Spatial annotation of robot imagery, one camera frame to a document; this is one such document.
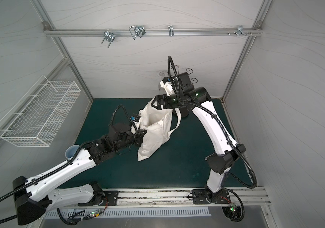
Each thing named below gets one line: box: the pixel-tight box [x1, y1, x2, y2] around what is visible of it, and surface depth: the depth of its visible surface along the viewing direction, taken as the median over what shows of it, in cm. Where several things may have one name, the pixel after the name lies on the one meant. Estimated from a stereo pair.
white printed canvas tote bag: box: [131, 97, 182, 162], surface depth 82 cm
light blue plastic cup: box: [64, 144, 80, 159], surface depth 86 cm
